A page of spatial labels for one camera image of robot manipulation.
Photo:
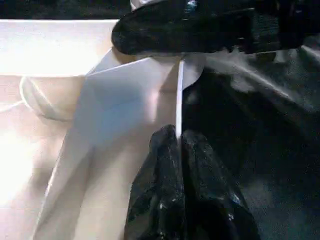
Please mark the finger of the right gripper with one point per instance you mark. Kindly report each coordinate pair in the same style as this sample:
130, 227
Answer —
175, 32

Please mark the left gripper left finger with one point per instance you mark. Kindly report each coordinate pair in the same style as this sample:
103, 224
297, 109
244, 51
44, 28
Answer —
160, 187

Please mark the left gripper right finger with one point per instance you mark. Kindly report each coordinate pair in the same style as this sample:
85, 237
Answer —
212, 200

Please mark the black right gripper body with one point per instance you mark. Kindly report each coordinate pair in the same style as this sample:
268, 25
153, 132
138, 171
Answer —
275, 27

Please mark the white plastic table top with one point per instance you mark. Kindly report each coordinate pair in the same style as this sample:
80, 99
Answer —
87, 112

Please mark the black mat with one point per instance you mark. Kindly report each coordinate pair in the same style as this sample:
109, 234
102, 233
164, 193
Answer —
250, 125

